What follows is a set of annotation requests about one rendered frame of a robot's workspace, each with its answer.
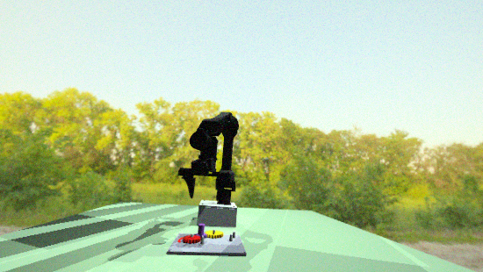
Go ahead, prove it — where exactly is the dark purple gear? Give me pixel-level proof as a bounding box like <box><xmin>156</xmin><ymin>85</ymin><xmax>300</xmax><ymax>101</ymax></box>
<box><xmin>194</xmin><ymin>225</ymin><xmax>207</xmax><ymax>239</ymax></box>

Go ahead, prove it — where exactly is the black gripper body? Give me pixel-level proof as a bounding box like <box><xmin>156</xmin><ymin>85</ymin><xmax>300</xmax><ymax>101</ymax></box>
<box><xmin>178</xmin><ymin>153</ymin><xmax>234</xmax><ymax>180</ymax></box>

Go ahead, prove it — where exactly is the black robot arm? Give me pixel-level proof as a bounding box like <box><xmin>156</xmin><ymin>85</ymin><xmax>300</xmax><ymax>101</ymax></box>
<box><xmin>190</xmin><ymin>112</ymin><xmax>239</xmax><ymax>205</ymax></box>

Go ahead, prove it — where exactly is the yellow gear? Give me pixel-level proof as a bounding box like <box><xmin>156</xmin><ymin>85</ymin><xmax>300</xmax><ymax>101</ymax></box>
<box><xmin>205</xmin><ymin>230</ymin><xmax>223</xmax><ymax>238</ymax></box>

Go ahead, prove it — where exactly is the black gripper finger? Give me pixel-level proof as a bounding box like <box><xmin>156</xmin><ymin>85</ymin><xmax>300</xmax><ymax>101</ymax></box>
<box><xmin>181</xmin><ymin>177</ymin><xmax>196</xmax><ymax>198</ymax></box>
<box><xmin>216</xmin><ymin>180</ymin><xmax>230</xmax><ymax>201</ymax></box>

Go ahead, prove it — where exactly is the red gear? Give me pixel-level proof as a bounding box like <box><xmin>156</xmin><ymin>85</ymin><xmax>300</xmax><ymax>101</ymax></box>
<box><xmin>183</xmin><ymin>235</ymin><xmax>200</xmax><ymax>243</ymax></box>

